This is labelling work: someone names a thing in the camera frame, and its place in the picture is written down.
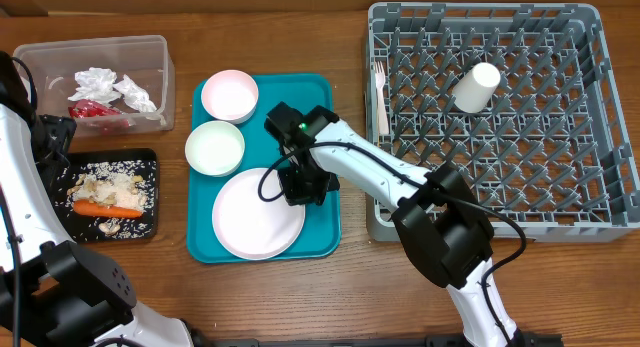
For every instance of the white plate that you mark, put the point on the white plate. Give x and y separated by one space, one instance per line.
249 227

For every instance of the grey dishwasher rack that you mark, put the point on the grey dishwasher rack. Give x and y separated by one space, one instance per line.
550 150

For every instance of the teal plastic tray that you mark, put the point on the teal plastic tray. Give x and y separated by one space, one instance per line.
321 232

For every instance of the pink bowl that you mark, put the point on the pink bowl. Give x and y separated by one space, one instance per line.
230 95

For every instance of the white tissue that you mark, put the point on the white tissue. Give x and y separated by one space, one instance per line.
134 96
97 85

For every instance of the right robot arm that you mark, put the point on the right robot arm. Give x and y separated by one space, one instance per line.
445 233

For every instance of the red snack wrapper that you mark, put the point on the red snack wrapper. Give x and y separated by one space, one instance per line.
92 112

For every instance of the orange carrot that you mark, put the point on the orange carrot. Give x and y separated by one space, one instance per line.
88 208

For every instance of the clear plastic bin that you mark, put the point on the clear plastic bin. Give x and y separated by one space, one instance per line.
145 60

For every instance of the white bowl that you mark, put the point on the white bowl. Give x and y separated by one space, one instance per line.
215 148

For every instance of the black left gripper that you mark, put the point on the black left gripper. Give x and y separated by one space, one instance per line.
61 129

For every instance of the black tray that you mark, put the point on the black tray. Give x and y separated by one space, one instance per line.
150 187

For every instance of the pile of white rice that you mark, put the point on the pile of white rice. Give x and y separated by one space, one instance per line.
120 194

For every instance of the peanut shells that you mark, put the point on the peanut shells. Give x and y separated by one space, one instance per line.
116 189

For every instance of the white paper cup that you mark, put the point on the white paper cup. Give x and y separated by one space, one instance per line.
474 91

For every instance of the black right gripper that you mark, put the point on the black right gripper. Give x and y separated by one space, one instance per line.
295 194

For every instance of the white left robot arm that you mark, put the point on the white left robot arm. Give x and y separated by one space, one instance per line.
55 292

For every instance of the white plastic fork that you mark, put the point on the white plastic fork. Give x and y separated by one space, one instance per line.
380 81

